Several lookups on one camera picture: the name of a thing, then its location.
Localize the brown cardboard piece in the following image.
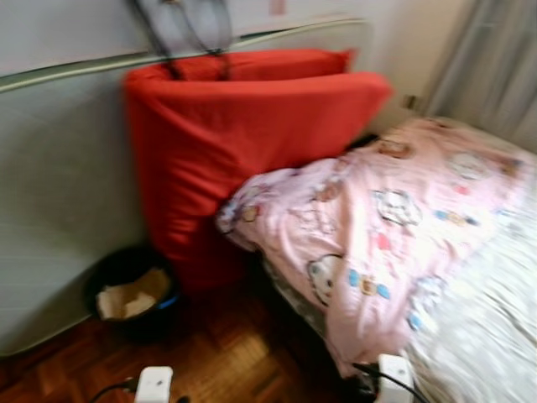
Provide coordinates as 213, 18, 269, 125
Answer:
96, 267, 173, 320

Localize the black waste bin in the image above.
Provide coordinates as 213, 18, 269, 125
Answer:
84, 245, 181, 338

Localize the bed with beige floral sheet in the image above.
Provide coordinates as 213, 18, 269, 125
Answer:
260, 116, 537, 403

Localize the large red cushion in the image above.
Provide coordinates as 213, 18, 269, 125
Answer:
123, 71, 394, 290
164, 48, 353, 82

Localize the grey quilted mattress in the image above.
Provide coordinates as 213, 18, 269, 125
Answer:
0, 18, 374, 358

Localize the pink cartoon print blanket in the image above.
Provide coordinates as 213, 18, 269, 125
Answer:
216, 118, 534, 379

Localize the grey curtain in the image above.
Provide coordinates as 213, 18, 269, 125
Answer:
424, 0, 537, 152

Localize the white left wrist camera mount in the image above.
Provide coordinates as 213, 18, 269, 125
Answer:
136, 367, 173, 403

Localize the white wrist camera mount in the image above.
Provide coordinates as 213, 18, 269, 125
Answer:
375, 354, 414, 403
136, 367, 173, 403

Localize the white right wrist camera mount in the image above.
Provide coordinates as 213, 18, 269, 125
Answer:
375, 354, 414, 403

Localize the long black strap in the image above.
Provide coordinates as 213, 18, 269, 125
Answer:
126, 0, 182, 81

